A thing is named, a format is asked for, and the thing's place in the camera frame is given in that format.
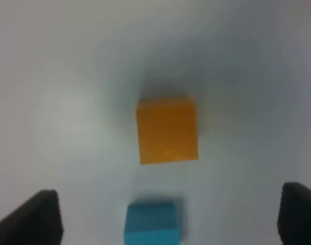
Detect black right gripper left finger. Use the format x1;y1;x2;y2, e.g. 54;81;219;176
0;190;63;244

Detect orange cube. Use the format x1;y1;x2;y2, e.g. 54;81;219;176
136;96;199;164

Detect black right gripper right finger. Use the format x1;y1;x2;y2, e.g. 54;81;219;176
277;182;311;245

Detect blue cube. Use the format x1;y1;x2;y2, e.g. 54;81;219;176
123;202;180;245

